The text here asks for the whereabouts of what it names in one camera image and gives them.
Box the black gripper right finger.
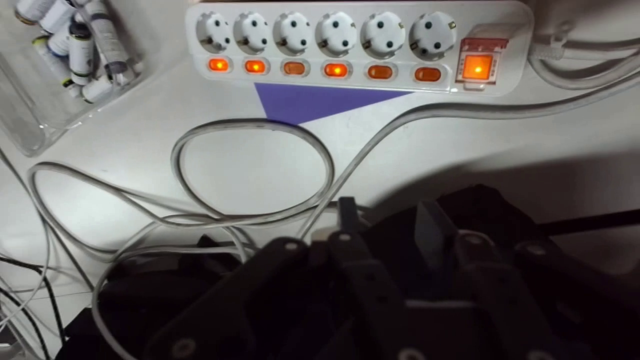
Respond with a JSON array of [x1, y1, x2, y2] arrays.
[[414, 198, 640, 360]]

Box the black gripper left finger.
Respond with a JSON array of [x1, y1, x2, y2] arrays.
[[141, 195, 427, 360]]

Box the black backpack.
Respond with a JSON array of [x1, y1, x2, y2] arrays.
[[57, 181, 640, 360]]

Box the purple paper sheet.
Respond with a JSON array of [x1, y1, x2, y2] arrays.
[[254, 82, 411, 127]]

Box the white six-socket power strip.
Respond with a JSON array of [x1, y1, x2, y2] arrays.
[[184, 0, 536, 95]]

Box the white vial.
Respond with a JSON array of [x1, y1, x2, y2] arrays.
[[77, 61, 135, 105], [81, 0, 128, 78], [46, 21, 76, 58], [12, 0, 55, 25], [37, 0, 77, 35], [67, 21, 95, 86]]

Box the long white cable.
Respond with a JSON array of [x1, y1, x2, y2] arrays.
[[26, 65, 640, 360]]

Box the thin black cable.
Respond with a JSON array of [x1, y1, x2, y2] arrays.
[[0, 255, 67, 360]]

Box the white power strip cable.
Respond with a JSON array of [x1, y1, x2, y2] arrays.
[[527, 15, 640, 92]]

